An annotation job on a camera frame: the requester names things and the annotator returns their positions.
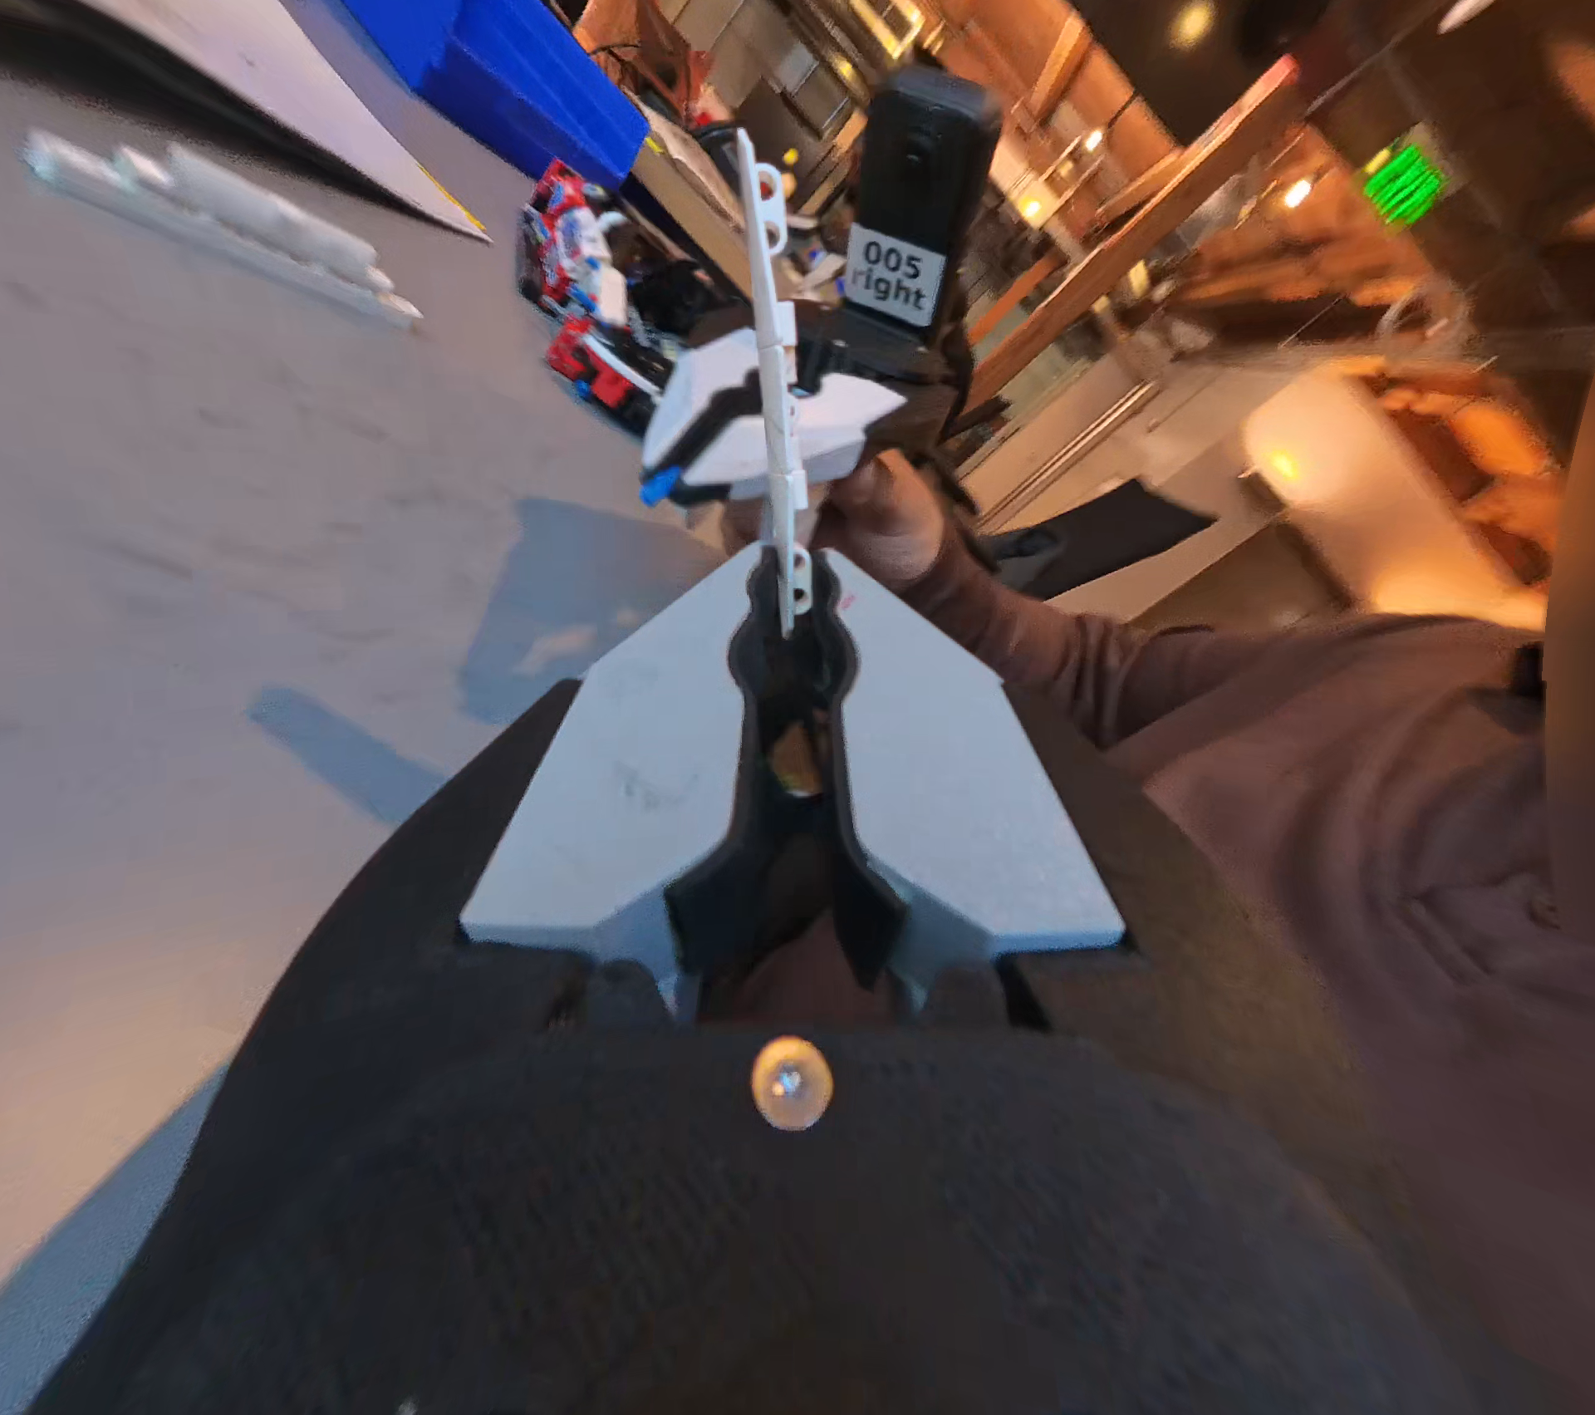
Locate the green exit sign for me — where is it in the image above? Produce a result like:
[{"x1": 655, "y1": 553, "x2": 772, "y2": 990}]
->
[{"x1": 1354, "y1": 136, "x2": 1450, "y2": 228}]

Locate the long white pointed panel piece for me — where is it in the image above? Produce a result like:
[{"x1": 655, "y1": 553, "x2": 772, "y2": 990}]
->
[{"x1": 733, "y1": 128, "x2": 818, "y2": 639}]

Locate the white beam with cylinders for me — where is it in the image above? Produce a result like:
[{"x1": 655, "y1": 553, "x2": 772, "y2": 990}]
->
[{"x1": 24, "y1": 128, "x2": 425, "y2": 332}]

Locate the grey desk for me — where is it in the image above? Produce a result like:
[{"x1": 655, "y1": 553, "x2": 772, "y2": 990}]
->
[{"x1": 0, "y1": 0, "x2": 756, "y2": 1382}]

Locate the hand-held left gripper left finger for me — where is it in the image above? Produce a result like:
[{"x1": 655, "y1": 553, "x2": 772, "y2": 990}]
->
[{"x1": 456, "y1": 547, "x2": 767, "y2": 983}]

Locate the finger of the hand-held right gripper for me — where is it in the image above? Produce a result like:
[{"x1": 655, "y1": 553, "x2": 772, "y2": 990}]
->
[
  {"x1": 643, "y1": 332, "x2": 764, "y2": 486},
  {"x1": 678, "y1": 373, "x2": 908, "y2": 504}
]

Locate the person's brown-shirted torso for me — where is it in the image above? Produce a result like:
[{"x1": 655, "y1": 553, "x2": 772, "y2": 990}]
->
[{"x1": 1110, "y1": 618, "x2": 1595, "y2": 1415}]

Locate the person's right forearm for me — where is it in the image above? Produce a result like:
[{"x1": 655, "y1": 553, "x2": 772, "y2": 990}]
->
[{"x1": 902, "y1": 515, "x2": 1546, "y2": 782}]

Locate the red white toy car model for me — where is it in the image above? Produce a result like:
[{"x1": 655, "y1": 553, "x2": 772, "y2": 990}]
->
[{"x1": 517, "y1": 158, "x2": 684, "y2": 433}]

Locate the wooden post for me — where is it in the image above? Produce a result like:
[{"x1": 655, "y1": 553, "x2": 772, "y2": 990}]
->
[{"x1": 965, "y1": 57, "x2": 1304, "y2": 419}]

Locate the person's right hand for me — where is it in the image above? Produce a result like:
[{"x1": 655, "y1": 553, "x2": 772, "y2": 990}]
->
[{"x1": 807, "y1": 446, "x2": 948, "y2": 591}]

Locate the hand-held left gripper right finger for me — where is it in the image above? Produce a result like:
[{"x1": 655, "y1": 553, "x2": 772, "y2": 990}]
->
[{"x1": 816, "y1": 551, "x2": 1129, "y2": 987}]

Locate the open instruction booklet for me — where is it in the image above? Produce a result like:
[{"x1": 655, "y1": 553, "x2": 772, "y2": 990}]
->
[{"x1": 0, "y1": 0, "x2": 496, "y2": 247}]

